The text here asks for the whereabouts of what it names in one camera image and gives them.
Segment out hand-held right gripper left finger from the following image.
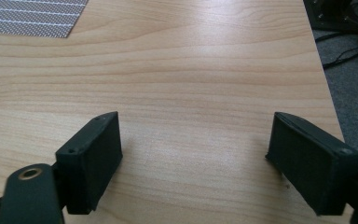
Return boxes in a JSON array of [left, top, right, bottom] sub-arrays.
[[55, 111, 124, 216]]

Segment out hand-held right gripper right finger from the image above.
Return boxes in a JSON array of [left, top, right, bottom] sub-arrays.
[[265, 111, 358, 217]]

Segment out black equipment base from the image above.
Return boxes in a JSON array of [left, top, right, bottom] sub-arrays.
[[303, 0, 358, 33]]

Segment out grey striped woven mat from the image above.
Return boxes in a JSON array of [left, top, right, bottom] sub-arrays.
[[0, 0, 90, 39]]

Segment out black cable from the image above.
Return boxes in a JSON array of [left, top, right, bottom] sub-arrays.
[[314, 18, 358, 71]]

